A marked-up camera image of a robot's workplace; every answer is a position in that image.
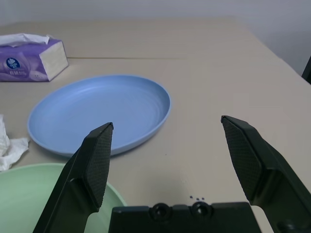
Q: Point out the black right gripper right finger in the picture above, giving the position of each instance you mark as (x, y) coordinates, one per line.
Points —
(267, 170)

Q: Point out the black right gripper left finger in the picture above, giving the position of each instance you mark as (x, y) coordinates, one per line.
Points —
(80, 174)

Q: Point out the green plastic plate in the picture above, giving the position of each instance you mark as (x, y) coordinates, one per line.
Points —
(24, 194)

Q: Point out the white tissue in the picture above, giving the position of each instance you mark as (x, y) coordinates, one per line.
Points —
(7, 150)

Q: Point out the blue plastic plate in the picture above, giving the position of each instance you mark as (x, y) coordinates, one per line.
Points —
(97, 109)

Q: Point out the purple tissue pack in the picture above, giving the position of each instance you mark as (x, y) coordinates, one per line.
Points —
(24, 63)

